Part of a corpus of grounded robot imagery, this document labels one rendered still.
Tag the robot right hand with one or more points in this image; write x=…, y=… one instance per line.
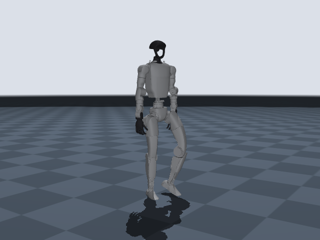
x=140, y=125

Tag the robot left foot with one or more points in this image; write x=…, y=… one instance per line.
x=171, y=188

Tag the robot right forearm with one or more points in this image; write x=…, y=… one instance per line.
x=139, y=103

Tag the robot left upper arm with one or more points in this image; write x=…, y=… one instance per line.
x=172, y=89

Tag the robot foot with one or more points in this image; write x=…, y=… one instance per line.
x=151, y=195
x=171, y=188

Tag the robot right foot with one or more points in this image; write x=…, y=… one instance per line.
x=151, y=195

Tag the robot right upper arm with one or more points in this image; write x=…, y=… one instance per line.
x=142, y=71

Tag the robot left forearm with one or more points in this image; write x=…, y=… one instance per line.
x=173, y=101

